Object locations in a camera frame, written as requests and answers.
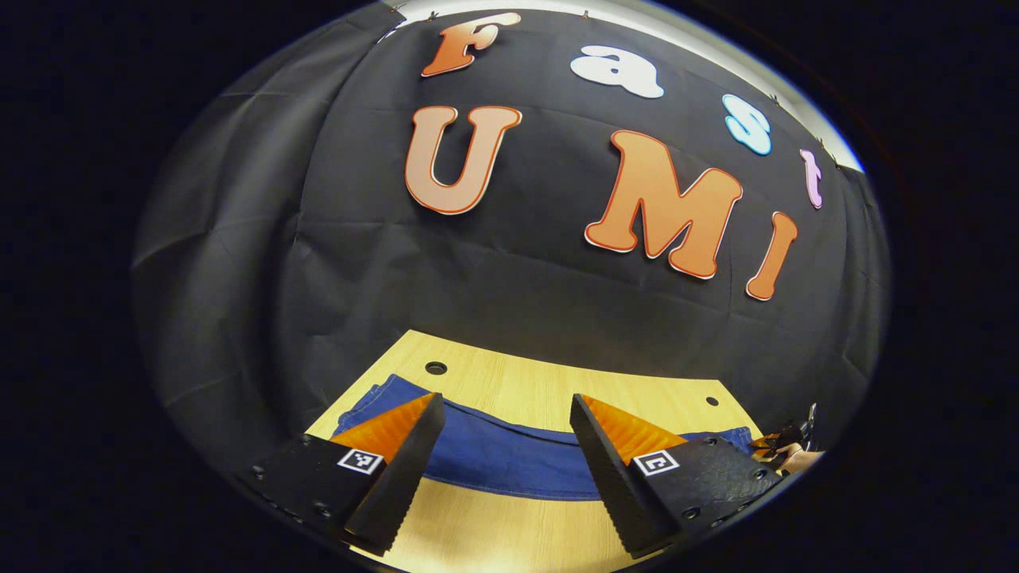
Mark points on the black backdrop cloth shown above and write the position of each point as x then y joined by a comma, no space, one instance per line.
509,278

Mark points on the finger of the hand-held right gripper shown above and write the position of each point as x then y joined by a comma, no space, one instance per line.
766,446

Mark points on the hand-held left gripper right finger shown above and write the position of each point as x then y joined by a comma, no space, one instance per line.
613,477

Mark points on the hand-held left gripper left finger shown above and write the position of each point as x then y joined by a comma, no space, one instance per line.
398,477

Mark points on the blue denim jeans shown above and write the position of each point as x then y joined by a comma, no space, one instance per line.
509,461

